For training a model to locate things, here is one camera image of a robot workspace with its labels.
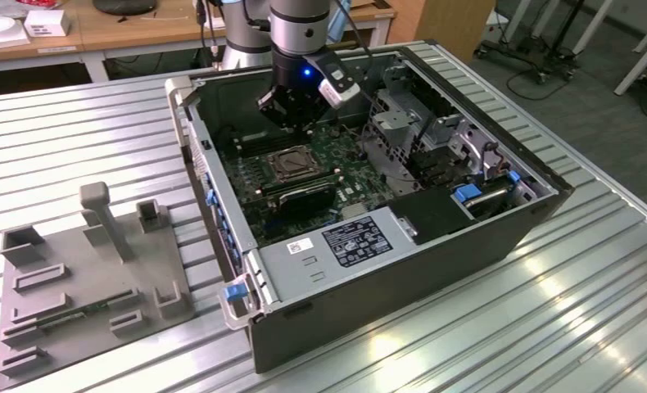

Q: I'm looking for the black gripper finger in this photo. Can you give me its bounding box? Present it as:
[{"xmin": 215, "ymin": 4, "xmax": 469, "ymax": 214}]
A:
[{"xmin": 255, "ymin": 85, "xmax": 313, "ymax": 136}]

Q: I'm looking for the silver CPU plate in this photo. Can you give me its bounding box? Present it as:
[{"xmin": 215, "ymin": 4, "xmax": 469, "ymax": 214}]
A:
[{"xmin": 277, "ymin": 151, "xmax": 312, "ymax": 175}]

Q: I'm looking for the metal socket cover frame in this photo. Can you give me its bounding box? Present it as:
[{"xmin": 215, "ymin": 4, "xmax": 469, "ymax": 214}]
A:
[{"xmin": 265, "ymin": 145, "xmax": 329, "ymax": 184}]

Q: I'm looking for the CPU socket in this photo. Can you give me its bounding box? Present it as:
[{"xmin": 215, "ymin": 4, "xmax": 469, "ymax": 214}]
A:
[{"xmin": 263, "ymin": 143, "xmax": 329, "ymax": 184}]

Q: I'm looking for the green RAM stick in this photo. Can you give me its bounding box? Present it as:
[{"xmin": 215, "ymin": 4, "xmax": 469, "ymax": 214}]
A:
[
  {"xmin": 257, "ymin": 174, "xmax": 336, "ymax": 194},
  {"xmin": 260, "ymin": 179, "xmax": 336, "ymax": 200},
  {"xmin": 33, "ymin": 297, "xmax": 112, "ymax": 329}
]

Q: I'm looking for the grey metal drive cage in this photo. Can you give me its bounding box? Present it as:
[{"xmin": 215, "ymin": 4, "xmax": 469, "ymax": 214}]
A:
[{"xmin": 361, "ymin": 63, "xmax": 432, "ymax": 183}]

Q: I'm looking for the black graphics card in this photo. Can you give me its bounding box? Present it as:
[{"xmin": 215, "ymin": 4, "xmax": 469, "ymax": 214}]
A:
[{"xmin": 265, "ymin": 182, "xmax": 349, "ymax": 224}]

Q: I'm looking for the green motherboard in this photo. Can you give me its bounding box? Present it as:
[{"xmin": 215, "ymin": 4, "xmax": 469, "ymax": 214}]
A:
[{"xmin": 216, "ymin": 122, "xmax": 412, "ymax": 242}]

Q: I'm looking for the wooden cabinet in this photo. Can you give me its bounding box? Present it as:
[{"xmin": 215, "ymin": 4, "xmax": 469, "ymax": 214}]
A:
[{"xmin": 412, "ymin": 0, "xmax": 499, "ymax": 66}]

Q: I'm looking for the black round object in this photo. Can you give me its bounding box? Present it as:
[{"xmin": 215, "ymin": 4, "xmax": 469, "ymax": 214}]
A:
[{"xmin": 90, "ymin": 0, "xmax": 160, "ymax": 15}]

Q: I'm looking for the black plastic shroud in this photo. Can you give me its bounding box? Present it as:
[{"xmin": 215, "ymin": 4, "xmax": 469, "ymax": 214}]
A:
[{"xmin": 387, "ymin": 188, "xmax": 479, "ymax": 246}]

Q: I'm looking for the grey power supply unit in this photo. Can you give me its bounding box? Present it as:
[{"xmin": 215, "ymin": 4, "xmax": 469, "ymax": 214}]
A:
[{"xmin": 245, "ymin": 204, "xmax": 420, "ymax": 318}]

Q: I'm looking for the blue disk carrier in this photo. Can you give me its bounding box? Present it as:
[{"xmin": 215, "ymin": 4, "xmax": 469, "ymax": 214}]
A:
[{"xmin": 447, "ymin": 182, "xmax": 509, "ymax": 220}]

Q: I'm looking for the white cardboard box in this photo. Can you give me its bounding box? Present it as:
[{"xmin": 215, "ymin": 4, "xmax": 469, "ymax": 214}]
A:
[{"xmin": 21, "ymin": 9, "xmax": 73, "ymax": 38}]

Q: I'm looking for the blue case latch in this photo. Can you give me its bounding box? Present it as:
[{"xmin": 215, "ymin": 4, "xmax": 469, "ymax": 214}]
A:
[{"xmin": 220, "ymin": 283, "xmax": 247, "ymax": 305}]

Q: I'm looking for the black wheeled stand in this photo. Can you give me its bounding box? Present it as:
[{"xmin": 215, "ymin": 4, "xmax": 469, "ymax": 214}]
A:
[{"xmin": 471, "ymin": 0, "xmax": 585, "ymax": 86}]

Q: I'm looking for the grey parts rack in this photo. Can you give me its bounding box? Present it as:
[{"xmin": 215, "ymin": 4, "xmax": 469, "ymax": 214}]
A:
[{"xmin": 0, "ymin": 182, "xmax": 195, "ymax": 390}]

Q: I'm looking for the black open PC case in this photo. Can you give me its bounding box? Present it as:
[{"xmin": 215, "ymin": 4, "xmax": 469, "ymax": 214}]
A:
[{"xmin": 163, "ymin": 38, "xmax": 576, "ymax": 376}]

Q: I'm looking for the silver metal bracket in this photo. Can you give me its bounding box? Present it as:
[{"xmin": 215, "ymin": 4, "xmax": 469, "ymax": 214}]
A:
[{"xmin": 425, "ymin": 114, "xmax": 513, "ymax": 183}]

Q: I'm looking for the white table frame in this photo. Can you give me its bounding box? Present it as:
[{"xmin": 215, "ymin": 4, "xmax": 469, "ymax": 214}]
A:
[
  {"xmin": 495, "ymin": 0, "xmax": 615, "ymax": 56},
  {"xmin": 609, "ymin": 0, "xmax": 647, "ymax": 98}
]

